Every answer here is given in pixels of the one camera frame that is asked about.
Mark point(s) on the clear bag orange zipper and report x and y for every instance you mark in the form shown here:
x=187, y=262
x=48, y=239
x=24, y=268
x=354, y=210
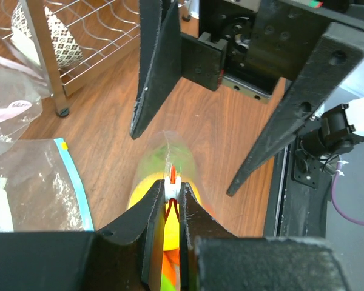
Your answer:
x=168, y=154

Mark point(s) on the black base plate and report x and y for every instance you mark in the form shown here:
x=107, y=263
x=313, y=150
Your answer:
x=295, y=208

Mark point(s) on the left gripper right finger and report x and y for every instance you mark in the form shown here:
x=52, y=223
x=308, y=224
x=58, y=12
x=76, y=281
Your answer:
x=214, y=259

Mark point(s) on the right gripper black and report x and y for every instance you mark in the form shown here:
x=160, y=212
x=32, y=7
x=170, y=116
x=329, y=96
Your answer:
x=251, y=45

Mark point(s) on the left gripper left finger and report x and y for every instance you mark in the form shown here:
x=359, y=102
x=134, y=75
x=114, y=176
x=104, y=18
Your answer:
x=126, y=254

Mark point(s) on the small orange tangerine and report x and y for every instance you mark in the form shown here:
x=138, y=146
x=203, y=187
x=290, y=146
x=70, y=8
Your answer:
x=171, y=260

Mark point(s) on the patterned bowl left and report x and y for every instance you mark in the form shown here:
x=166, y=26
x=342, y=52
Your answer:
x=67, y=50

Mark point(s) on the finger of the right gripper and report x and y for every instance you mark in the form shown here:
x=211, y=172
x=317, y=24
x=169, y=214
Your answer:
x=160, y=61

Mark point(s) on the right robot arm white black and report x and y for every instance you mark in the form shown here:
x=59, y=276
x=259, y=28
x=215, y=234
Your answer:
x=340, y=130

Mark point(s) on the steel dish rack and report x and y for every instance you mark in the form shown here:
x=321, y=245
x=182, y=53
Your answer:
x=106, y=31

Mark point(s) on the clear bag blue zipper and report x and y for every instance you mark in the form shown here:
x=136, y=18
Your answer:
x=40, y=189

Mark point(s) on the clear bag pink dots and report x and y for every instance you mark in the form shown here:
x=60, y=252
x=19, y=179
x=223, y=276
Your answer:
x=21, y=94

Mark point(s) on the yellow lemon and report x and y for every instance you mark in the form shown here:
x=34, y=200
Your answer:
x=171, y=230

